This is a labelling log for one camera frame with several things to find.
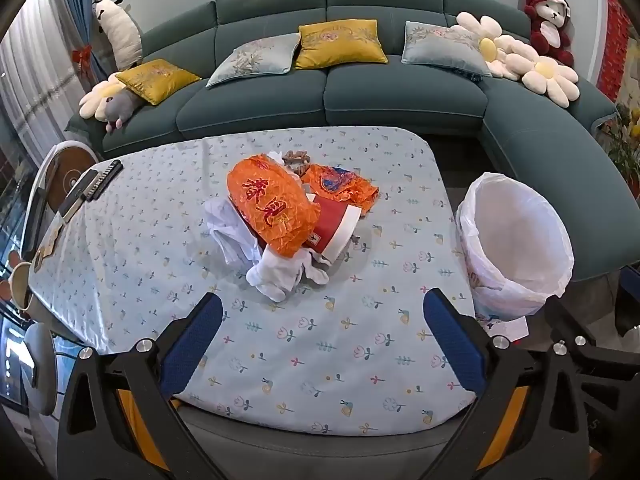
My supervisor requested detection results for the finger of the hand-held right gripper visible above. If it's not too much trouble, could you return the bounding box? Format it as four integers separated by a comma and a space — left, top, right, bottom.
544, 294, 640, 378

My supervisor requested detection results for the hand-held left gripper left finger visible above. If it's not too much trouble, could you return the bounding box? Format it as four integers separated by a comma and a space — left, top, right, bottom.
56, 291, 224, 480

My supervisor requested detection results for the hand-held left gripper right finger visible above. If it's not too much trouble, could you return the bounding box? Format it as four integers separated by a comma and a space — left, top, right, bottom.
422, 287, 593, 480

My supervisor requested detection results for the trash bin with white bag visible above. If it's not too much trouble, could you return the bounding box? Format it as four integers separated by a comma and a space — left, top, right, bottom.
455, 172, 575, 321

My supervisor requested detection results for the large orange wrapper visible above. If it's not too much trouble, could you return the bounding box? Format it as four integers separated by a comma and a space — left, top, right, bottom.
227, 154, 320, 259

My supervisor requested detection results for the red paper box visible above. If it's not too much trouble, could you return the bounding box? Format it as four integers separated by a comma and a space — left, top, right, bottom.
257, 192, 362, 261

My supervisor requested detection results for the small orange wrapper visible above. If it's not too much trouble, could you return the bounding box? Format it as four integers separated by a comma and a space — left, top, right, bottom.
300, 164, 380, 216

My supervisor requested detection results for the white paper sheet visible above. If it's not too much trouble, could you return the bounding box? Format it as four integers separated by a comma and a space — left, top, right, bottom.
480, 315, 530, 345

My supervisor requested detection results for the white round chair back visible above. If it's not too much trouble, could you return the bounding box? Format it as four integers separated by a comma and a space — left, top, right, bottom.
24, 322, 57, 417

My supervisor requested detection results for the beige cup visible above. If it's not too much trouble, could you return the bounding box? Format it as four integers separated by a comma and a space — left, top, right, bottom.
9, 261, 35, 312

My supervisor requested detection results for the black remote control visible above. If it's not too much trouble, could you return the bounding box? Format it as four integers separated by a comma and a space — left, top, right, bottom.
84, 160, 124, 202

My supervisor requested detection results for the dark flat remote control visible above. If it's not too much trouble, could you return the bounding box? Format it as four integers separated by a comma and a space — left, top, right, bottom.
58, 170, 100, 222

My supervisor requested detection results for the green potted plant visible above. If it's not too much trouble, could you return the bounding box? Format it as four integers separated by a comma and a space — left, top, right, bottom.
597, 105, 640, 188

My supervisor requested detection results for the brown scrunchie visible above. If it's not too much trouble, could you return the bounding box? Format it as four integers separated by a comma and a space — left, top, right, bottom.
281, 149, 312, 177

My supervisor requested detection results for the round wooden side table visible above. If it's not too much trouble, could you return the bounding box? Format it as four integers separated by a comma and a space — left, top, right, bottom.
35, 141, 101, 221

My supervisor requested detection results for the grey plush toy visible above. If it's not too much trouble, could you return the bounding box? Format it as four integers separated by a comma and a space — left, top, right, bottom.
100, 91, 144, 133

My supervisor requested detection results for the cream flower pillow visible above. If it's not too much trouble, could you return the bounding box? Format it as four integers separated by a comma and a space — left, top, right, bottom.
455, 12, 532, 78
505, 52, 581, 108
79, 75, 126, 121

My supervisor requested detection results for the dark green sectional sofa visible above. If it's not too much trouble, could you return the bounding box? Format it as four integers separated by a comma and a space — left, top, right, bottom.
65, 0, 623, 281

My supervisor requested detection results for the yellow embroidered cushion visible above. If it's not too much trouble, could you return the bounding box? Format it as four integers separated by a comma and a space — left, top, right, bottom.
116, 59, 202, 107
295, 20, 389, 70

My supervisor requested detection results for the light blue embroidered cushion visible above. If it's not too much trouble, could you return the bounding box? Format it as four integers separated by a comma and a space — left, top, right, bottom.
206, 33, 302, 89
402, 21, 493, 78

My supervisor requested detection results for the white sheer curtain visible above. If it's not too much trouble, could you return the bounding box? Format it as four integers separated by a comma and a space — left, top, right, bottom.
0, 10, 76, 171

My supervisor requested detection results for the red monkey plush toy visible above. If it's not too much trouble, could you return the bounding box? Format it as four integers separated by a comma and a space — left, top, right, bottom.
524, 0, 575, 67

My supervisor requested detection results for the white long plush toy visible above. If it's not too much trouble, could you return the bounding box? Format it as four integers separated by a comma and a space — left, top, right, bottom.
92, 0, 144, 72

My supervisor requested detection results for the blue curtain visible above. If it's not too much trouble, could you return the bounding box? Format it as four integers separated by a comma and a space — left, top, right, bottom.
57, 0, 103, 88

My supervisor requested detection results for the red wall hanging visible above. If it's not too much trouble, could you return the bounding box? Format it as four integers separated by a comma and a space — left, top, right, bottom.
597, 0, 635, 103

